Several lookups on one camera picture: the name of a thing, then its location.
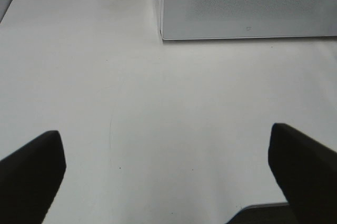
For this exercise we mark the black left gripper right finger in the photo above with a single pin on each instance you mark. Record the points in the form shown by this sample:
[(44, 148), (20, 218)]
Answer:
[(305, 171)]

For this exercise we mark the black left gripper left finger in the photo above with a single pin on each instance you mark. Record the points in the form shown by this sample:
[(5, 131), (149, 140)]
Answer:
[(30, 179)]

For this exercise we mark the white microwave oven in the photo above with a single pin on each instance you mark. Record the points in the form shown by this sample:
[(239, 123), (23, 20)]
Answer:
[(250, 5)]

